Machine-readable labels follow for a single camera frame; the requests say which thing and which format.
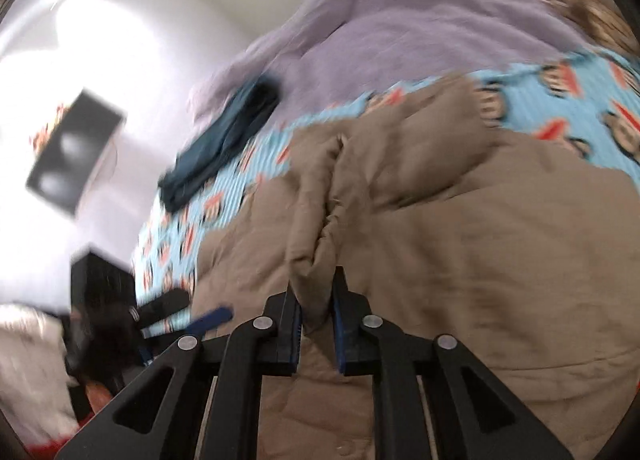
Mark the brown padded jacket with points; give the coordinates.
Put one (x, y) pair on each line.
(475, 250)

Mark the blue printed blanket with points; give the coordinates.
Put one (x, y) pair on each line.
(550, 90)

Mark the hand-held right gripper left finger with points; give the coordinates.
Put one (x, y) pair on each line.
(297, 335)

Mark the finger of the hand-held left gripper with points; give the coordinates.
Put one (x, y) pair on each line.
(212, 317)
(162, 307)

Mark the black wall box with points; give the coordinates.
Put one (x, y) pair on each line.
(75, 150)

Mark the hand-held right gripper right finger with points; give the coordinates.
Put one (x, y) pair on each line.
(343, 335)

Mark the lavender blanket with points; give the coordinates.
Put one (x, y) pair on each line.
(400, 15)

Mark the white cloth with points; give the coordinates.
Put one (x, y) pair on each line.
(30, 370)

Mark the dark teal garment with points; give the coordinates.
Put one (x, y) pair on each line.
(225, 140)

